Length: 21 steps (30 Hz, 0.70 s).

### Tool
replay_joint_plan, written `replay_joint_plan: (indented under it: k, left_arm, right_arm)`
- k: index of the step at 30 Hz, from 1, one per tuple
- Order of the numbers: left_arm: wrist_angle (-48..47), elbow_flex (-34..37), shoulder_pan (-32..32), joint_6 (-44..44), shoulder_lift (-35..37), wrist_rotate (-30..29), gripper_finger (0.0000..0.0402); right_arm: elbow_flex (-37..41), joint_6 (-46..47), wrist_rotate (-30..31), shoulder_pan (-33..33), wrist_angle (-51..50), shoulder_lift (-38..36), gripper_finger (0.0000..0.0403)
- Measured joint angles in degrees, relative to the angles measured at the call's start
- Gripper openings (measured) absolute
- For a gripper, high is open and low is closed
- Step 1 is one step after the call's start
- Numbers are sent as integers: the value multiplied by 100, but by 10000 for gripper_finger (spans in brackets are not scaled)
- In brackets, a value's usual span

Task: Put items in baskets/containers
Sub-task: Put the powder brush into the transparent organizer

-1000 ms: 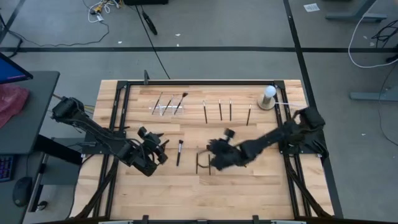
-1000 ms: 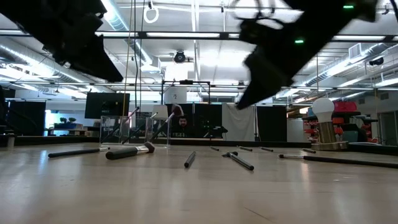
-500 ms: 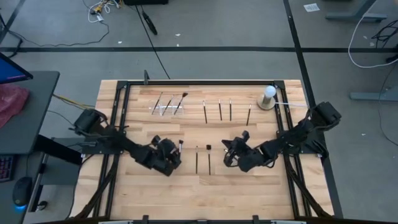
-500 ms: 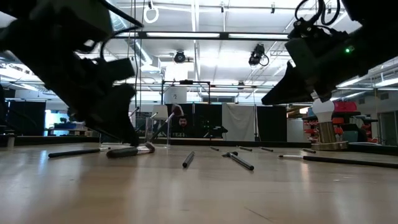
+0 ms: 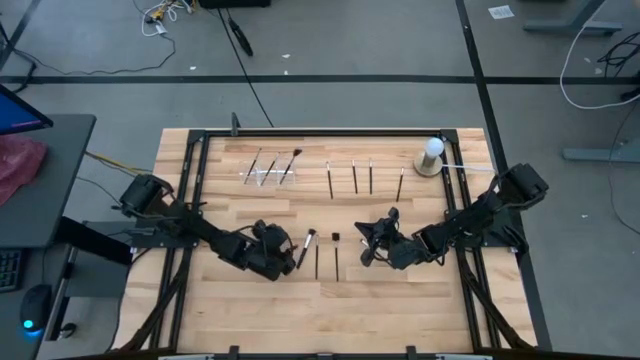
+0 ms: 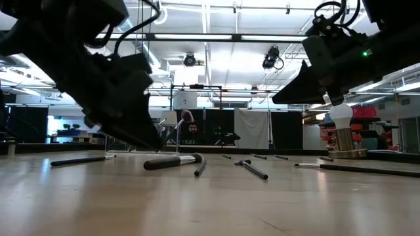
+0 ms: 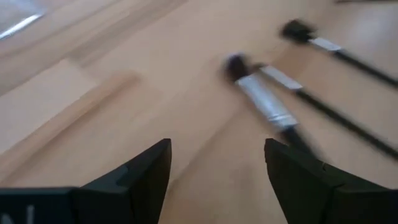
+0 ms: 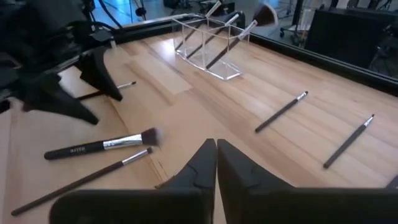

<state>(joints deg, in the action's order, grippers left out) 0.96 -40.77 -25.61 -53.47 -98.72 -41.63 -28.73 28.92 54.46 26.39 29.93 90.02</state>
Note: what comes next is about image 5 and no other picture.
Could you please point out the dark grey curved bracket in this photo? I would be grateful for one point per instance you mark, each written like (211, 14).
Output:
(235, 122)

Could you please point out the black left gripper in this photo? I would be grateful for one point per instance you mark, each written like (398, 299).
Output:
(265, 260)

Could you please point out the clear acrylic brush holder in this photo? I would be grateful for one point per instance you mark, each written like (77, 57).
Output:
(272, 181)

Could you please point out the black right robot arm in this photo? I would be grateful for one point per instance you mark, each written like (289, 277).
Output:
(480, 220)

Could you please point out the black aluminium table frame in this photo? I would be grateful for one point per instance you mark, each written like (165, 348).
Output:
(325, 132)

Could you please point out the table-level camera box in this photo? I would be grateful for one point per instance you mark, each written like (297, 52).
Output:
(324, 356)

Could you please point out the black computer keyboard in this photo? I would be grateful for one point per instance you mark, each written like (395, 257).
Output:
(10, 270)

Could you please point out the black flat desk foot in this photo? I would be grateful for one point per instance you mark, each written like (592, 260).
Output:
(90, 240)

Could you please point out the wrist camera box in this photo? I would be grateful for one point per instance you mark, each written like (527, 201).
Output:
(394, 215)
(276, 239)

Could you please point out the black computer monitor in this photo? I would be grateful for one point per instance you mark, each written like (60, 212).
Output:
(20, 112)

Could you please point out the red-pink crumpled bag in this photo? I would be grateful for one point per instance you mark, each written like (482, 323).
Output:
(17, 165)

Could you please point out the black box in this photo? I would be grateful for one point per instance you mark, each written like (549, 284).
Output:
(235, 3)

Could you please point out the grey desk leg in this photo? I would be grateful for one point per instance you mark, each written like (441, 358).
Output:
(600, 154)
(570, 27)

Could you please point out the black-head makeup brush silver ferrule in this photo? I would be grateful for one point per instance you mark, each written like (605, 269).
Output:
(306, 248)

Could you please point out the black computer mouse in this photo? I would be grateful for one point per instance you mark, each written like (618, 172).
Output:
(36, 305)

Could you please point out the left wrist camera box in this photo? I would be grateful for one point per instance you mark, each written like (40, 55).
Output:
(276, 239)

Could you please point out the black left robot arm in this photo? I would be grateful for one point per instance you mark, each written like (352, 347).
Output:
(200, 227)

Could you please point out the white paper sheet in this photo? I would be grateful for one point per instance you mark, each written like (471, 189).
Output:
(501, 12)

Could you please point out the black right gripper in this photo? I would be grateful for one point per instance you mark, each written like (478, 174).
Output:
(400, 247)

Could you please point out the dark grey computer desk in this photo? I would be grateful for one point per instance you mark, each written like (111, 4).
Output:
(55, 200)

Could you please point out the thin makeup brush silver ferrule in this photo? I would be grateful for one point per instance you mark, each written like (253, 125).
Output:
(400, 185)

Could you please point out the dark-head makeup brush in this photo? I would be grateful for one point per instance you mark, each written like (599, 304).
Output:
(335, 236)

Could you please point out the silver aluminium corner bracket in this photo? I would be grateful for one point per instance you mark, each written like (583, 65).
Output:
(185, 357)
(462, 357)

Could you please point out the thin black makeup brush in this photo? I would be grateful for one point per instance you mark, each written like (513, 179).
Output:
(316, 260)
(252, 166)
(354, 176)
(269, 169)
(370, 176)
(329, 180)

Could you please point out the white bulb lamp brass base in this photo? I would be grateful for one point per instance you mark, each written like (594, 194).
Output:
(434, 147)

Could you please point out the grey desk crossbar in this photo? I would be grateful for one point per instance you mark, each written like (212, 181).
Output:
(62, 295)

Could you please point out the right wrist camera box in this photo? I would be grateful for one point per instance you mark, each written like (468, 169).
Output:
(394, 215)

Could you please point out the brown-head fan makeup brush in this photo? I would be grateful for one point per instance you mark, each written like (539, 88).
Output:
(297, 152)

